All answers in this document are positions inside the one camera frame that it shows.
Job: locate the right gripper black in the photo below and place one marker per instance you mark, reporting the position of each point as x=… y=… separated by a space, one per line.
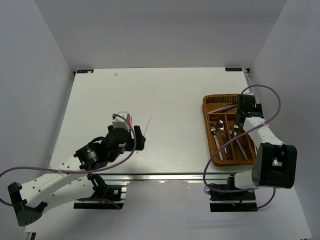
x=258 y=108

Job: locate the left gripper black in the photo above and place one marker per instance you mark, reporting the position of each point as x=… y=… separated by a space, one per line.
x=140 y=138

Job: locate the knife with black handle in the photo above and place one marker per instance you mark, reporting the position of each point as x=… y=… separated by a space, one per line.
x=230 y=106

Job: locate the fork with black dotted handle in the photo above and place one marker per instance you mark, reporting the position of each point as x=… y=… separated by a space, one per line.
x=235 y=133

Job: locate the knife with pink handle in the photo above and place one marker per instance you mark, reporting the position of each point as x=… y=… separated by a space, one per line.
x=218 y=110

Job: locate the fork with pink handle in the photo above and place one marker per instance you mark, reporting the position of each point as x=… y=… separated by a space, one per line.
x=240 y=146

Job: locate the spoon with dark dotted handle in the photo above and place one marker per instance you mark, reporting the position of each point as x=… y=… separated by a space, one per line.
x=221 y=129

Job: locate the white chopstick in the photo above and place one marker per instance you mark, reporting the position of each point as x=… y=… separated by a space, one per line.
x=146 y=126

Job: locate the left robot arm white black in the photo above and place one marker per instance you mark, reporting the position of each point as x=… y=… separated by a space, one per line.
x=76 y=178

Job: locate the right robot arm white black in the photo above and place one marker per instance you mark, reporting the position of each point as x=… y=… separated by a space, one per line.
x=275 y=162

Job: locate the wicker cutlery basket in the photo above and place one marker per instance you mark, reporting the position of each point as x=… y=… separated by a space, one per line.
x=215 y=101

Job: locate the blue label right corner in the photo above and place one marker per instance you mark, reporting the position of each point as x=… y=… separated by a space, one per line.
x=233 y=69

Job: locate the blue label corner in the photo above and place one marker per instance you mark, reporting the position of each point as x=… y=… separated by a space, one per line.
x=85 y=71
x=233 y=69

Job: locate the blue label left corner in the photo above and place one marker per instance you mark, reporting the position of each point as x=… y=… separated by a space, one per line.
x=85 y=71

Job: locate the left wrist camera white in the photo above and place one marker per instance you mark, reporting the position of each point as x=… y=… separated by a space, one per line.
x=121 y=121

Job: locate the spoon with pink handle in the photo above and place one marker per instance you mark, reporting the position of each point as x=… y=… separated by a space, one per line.
x=214 y=133

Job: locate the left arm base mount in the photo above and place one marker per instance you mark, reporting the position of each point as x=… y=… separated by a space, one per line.
x=106 y=196

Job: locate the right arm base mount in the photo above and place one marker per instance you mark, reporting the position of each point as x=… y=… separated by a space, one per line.
x=230 y=202

